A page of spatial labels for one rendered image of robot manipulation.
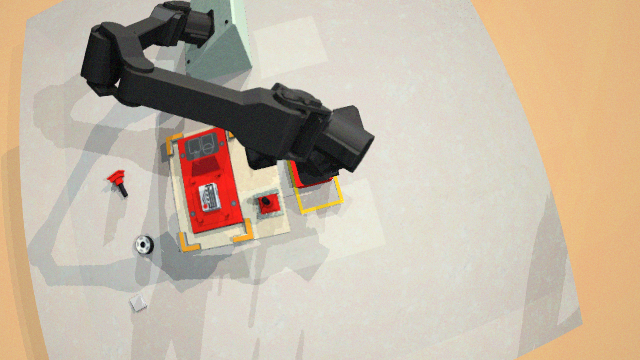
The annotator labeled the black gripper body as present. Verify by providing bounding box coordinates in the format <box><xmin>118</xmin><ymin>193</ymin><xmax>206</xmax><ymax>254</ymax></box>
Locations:
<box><xmin>244</xmin><ymin>105</ymin><xmax>364</xmax><ymax>170</ymax></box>

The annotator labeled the small black toy tyre with white hub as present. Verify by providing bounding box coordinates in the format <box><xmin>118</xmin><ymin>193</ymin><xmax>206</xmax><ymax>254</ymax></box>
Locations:
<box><xmin>135</xmin><ymin>236</ymin><xmax>154</xmax><ymax>255</ymax></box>

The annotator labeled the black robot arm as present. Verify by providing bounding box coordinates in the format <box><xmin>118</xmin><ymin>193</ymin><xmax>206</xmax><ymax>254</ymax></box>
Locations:
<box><xmin>80</xmin><ymin>0</ymin><xmax>375</xmax><ymax>185</ymax></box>

